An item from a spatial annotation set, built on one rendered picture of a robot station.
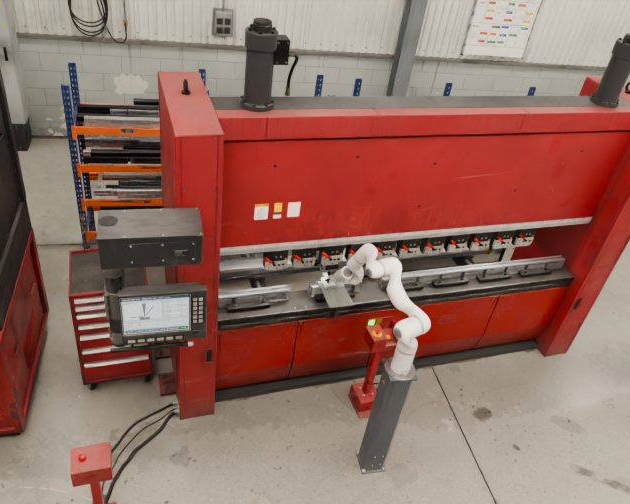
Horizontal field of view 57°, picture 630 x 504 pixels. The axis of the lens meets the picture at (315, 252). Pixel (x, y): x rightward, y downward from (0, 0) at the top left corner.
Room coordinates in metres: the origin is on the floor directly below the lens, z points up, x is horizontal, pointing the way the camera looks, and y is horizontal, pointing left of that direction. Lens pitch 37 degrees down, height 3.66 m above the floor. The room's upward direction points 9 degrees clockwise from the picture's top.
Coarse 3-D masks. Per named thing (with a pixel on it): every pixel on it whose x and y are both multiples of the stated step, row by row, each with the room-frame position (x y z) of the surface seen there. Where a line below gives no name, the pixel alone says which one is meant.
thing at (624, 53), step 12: (624, 36) 4.11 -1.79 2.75; (624, 48) 4.03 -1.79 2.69; (612, 60) 4.08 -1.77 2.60; (624, 60) 4.03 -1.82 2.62; (612, 72) 4.05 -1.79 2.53; (624, 72) 4.02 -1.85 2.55; (600, 84) 4.09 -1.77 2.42; (612, 84) 4.03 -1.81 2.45; (624, 84) 4.05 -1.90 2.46; (600, 96) 4.05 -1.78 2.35; (612, 96) 4.02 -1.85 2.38
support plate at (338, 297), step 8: (320, 288) 3.16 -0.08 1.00; (336, 288) 3.18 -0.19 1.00; (344, 288) 3.20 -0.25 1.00; (328, 296) 3.08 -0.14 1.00; (336, 296) 3.10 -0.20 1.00; (344, 296) 3.11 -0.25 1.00; (328, 304) 3.00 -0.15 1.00; (336, 304) 3.01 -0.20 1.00; (344, 304) 3.03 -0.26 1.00; (352, 304) 3.04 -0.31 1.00
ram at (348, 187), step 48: (240, 144) 2.95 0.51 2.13; (288, 144) 3.06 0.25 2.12; (336, 144) 3.18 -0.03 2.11; (384, 144) 3.30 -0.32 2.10; (432, 144) 3.43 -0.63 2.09; (480, 144) 3.57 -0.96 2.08; (528, 144) 3.72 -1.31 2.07; (576, 144) 3.88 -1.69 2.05; (624, 144) 4.05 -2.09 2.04; (240, 192) 2.95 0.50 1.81; (288, 192) 3.07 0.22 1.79; (336, 192) 3.20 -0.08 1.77; (384, 192) 3.33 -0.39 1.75; (432, 192) 3.47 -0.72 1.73; (480, 192) 3.62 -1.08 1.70; (528, 192) 3.78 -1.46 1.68; (576, 192) 3.96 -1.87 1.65; (240, 240) 2.96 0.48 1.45; (288, 240) 3.09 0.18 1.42; (384, 240) 3.36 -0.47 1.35
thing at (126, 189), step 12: (120, 180) 4.54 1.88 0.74; (132, 180) 4.57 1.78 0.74; (144, 180) 4.60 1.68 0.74; (156, 180) 4.63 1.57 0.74; (96, 192) 4.29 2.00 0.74; (108, 192) 4.32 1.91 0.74; (120, 192) 4.30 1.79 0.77; (132, 192) 4.33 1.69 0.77; (144, 192) 4.36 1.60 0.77; (156, 192) 4.39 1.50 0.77
